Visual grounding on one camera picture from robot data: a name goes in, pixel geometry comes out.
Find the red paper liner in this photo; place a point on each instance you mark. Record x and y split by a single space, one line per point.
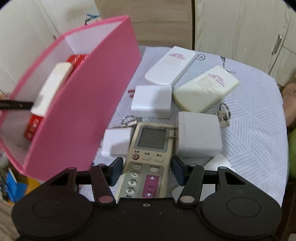
35 120

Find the light wood wardrobe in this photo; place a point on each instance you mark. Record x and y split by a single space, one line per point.
260 34

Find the key with ring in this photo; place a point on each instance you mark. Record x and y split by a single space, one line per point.
224 115

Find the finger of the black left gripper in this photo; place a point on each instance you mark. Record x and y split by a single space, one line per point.
15 105

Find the pink storage box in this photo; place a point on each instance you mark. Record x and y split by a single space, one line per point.
71 131

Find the beige air conditioner remote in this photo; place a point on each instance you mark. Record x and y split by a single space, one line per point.
146 170

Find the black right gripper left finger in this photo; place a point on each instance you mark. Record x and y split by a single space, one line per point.
102 178

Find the large white charger block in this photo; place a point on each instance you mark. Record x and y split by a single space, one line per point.
198 135

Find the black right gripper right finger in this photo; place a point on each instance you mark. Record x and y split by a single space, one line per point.
191 178

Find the cream power bank in box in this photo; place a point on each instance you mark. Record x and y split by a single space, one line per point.
57 77

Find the white patterned tablecloth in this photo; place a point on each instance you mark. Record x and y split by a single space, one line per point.
255 143

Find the brown wooden cabinet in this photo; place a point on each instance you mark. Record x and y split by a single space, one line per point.
155 23

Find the keys with carabiner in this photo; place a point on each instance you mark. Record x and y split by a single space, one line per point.
129 121

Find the small white charger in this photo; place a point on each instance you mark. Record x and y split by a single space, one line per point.
116 142

